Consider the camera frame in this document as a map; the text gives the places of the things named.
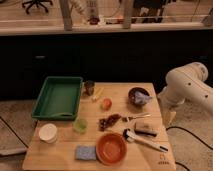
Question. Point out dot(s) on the green plastic tray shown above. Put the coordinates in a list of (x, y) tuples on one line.
[(58, 99)]

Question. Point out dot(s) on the yellow banana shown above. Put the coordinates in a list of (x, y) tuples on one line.
[(97, 95)]

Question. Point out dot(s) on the green plastic cup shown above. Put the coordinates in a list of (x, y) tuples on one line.
[(80, 125)]

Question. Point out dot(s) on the bunch of dark grapes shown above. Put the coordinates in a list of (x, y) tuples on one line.
[(105, 123)]

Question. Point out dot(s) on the red yellow apple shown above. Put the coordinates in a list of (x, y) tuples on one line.
[(106, 104)]

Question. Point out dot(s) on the orange bowl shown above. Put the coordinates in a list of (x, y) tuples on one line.
[(111, 149)]

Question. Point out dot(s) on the blue sponge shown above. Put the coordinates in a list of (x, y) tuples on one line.
[(85, 153)]

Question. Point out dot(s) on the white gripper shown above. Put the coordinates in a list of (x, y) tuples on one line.
[(167, 105)]

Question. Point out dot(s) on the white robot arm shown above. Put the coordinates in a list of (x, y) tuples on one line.
[(185, 82)]

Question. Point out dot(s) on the metal fork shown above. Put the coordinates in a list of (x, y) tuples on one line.
[(129, 118)]

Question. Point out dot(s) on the crumpled blue grey cloth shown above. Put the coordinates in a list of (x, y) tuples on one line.
[(141, 99)]

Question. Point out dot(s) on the black office chair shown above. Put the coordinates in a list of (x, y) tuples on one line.
[(38, 3)]

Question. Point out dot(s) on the white paper cup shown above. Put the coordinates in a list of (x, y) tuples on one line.
[(48, 133)]

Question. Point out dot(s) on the small metal cup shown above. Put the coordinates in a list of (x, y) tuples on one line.
[(89, 87)]

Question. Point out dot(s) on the dark brown bowl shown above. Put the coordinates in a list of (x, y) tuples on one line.
[(131, 95)]

